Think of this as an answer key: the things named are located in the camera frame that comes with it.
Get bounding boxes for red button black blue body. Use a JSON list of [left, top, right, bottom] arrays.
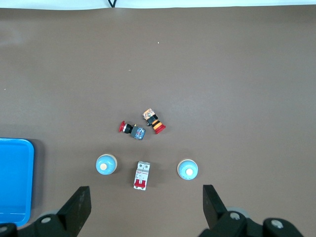
[[118, 120, 147, 141]]

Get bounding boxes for red button orange yellow body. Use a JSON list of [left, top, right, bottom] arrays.
[[142, 107, 166, 135]]

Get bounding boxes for white red circuit breaker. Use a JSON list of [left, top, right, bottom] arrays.
[[133, 160, 151, 192]]

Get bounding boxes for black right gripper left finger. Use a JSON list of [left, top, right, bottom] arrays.
[[0, 186, 92, 237]]

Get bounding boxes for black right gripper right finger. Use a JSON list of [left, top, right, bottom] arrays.
[[198, 184, 305, 237]]

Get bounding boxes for light blue call bell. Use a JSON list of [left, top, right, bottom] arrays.
[[95, 153, 118, 176], [176, 158, 199, 181]]

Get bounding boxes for blue plastic tray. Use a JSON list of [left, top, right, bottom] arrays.
[[0, 138, 35, 227]]

